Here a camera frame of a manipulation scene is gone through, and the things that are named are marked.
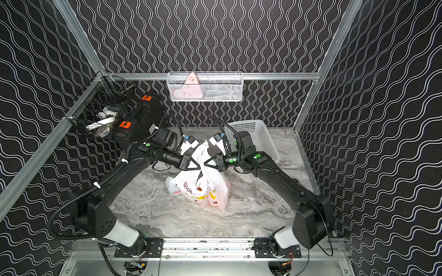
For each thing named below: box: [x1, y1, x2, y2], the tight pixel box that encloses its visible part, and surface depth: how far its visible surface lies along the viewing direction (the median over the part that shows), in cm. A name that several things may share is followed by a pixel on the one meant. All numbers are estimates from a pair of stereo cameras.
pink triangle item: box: [180, 72, 204, 99], surface depth 92 cm
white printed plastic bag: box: [165, 140, 231, 210], surface depth 73 cm
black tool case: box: [112, 91, 165, 150], surface depth 92 cm
